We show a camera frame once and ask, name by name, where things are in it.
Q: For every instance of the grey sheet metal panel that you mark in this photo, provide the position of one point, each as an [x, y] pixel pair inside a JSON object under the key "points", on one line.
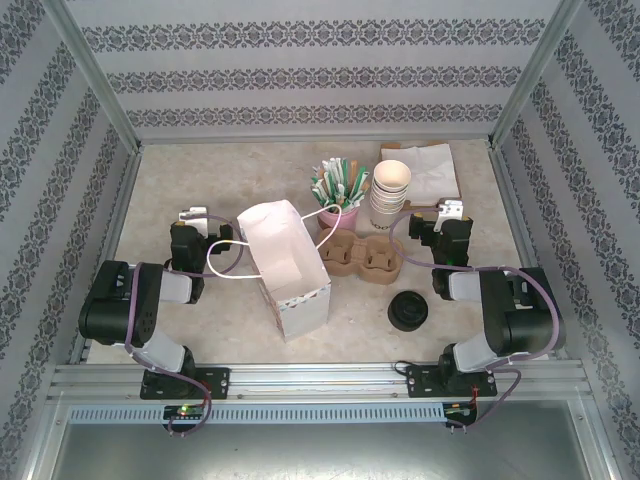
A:
{"points": [[320, 455]]}

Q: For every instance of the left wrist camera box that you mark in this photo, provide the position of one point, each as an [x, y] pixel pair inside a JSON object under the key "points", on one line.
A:
{"points": [[195, 212]]}

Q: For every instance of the cartoon print paper bag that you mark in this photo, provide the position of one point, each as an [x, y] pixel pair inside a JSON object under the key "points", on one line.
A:
{"points": [[285, 260]]}

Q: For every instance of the brown cardboard tray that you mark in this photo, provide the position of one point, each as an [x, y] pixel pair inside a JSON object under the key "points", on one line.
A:
{"points": [[425, 203]]}

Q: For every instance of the pink cup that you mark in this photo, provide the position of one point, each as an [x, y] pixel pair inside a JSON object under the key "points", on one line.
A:
{"points": [[347, 220]]}

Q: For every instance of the small circuit board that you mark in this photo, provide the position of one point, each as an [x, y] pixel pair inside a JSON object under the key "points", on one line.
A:
{"points": [[185, 411], [457, 409]]}

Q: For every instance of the aluminium frame bar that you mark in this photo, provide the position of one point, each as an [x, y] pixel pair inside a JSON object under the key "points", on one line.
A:
{"points": [[300, 140]]}

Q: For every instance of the aluminium frame post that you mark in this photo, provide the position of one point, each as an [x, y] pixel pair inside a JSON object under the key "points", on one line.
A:
{"points": [[537, 70], [91, 70]]}

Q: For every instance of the white paper napkin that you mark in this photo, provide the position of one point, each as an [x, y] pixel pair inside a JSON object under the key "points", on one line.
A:
{"points": [[430, 170]]}

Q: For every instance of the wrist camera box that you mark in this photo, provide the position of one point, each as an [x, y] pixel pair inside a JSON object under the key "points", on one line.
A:
{"points": [[450, 207], [195, 212]]}

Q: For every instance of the aluminium mounting rail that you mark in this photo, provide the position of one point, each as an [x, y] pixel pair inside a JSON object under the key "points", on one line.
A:
{"points": [[320, 382]]}

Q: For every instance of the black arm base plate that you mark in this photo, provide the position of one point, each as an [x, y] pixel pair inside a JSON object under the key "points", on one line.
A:
{"points": [[215, 382], [417, 382]]}

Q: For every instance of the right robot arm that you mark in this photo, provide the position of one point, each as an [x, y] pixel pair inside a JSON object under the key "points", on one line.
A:
{"points": [[525, 320]]}

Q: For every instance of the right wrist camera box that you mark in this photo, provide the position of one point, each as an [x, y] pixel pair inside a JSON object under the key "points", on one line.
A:
{"points": [[450, 207]]}

